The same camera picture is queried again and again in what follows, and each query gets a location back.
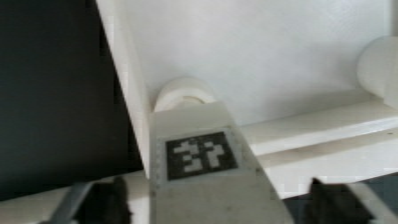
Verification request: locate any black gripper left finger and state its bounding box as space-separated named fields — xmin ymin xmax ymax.
xmin=41 ymin=177 xmax=132 ymax=224

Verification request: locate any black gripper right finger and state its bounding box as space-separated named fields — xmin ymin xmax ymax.
xmin=302 ymin=177 xmax=398 ymax=224

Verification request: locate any white table leg with tag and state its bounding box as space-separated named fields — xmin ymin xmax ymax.
xmin=149 ymin=77 xmax=293 ymax=224

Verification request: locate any white square tabletop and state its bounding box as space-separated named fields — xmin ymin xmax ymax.
xmin=0 ymin=0 xmax=398 ymax=224

